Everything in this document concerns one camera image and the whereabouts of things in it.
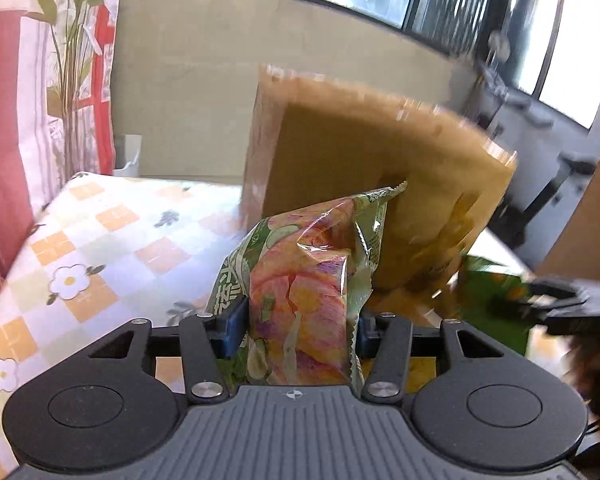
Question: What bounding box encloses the plastic-lined cardboard box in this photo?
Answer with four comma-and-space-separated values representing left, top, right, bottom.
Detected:
240, 62, 519, 313

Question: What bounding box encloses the white hanging object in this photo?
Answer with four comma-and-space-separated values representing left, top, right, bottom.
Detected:
487, 30, 512, 62

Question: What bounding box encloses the brown wooden board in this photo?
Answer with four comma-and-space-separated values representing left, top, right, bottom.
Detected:
537, 125, 600, 283

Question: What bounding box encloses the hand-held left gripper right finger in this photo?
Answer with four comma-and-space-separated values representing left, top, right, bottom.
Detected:
354, 310, 513, 405

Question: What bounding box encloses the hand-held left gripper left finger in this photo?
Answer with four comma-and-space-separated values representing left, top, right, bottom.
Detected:
82, 296, 249, 405

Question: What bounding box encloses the checked floral tablecloth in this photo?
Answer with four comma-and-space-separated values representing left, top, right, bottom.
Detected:
0, 170, 531, 480

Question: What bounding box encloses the printed wall cloth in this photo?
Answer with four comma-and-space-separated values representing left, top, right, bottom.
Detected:
0, 0, 119, 283

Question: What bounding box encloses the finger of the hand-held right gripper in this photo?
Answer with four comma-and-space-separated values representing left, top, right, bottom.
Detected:
522, 275, 588, 322

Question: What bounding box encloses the green salad-print snack packet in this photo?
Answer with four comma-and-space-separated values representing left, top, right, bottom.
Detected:
207, 182, 409, 395

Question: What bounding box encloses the plain green snack packet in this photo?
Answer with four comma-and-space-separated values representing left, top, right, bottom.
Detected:
457, 254, 537, 357

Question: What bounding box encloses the small white container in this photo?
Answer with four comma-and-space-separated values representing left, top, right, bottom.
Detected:
112, 132, 144, 179

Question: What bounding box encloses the black exercise bike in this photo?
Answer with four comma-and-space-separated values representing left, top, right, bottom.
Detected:
472, 57, 600, 263

